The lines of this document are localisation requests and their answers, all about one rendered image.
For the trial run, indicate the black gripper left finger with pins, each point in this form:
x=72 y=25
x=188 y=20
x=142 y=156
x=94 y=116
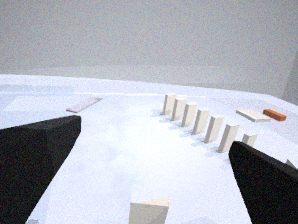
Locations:
x=30 y=156

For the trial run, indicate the orange rectangular block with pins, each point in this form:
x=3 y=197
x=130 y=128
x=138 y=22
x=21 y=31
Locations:
x=274 y=115

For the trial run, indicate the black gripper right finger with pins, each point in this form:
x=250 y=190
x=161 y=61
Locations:
x=268 y=187

